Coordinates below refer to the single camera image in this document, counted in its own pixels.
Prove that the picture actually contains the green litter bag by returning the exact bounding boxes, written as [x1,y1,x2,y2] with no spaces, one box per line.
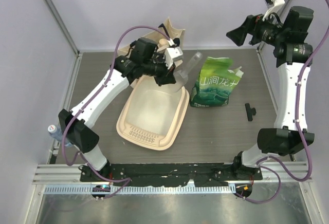
[190,57,244,108]

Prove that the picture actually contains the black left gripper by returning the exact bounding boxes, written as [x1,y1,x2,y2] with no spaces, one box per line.
[143,54,176,87]

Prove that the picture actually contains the beige canvas tote bag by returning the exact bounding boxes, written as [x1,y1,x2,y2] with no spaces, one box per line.
[117,16,186,60]

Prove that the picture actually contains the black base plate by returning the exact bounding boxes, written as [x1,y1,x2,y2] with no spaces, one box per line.
[80,162,263,186]

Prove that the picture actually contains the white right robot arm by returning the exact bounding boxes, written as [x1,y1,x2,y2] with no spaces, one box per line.
[226,6,315,180]

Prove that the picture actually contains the clear plastic scoop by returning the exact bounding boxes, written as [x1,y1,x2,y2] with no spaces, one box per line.
[172,52,203,92]

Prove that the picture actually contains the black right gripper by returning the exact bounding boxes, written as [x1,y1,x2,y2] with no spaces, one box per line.
[228,9,289,47]

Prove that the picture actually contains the perforated cable duct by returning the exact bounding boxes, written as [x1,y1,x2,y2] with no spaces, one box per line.
[44,182,236,195]

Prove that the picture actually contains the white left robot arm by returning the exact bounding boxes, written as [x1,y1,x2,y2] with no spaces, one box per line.
[59,37,182,182]

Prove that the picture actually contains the cream plastic litter box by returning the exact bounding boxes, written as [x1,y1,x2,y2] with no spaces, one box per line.
[116,76,189,151]

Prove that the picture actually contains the beige capped bottle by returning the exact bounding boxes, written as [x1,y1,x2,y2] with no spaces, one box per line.
[158,39,169,51]

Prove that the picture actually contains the black bag clip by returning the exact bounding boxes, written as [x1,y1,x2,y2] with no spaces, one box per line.
[245,103,257,122]

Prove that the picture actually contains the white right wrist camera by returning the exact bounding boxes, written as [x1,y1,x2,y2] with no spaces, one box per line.
[262,0,285,21]

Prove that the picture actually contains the clear water bottle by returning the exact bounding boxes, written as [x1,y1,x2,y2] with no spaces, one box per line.
[47,124,72,147]

